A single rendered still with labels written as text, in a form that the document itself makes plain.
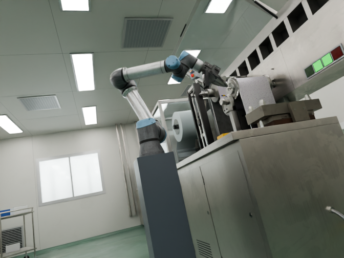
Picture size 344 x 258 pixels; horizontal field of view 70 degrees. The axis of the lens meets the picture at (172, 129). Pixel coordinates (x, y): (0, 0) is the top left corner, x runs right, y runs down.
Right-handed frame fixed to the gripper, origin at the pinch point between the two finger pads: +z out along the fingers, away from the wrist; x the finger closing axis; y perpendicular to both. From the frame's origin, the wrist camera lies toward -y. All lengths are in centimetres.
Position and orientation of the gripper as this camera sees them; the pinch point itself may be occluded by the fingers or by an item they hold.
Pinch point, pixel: (225, 86)
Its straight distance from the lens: 166.5
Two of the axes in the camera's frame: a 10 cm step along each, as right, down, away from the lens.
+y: 4.5, -8.1, 3.8
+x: -2.6, 2.9, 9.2
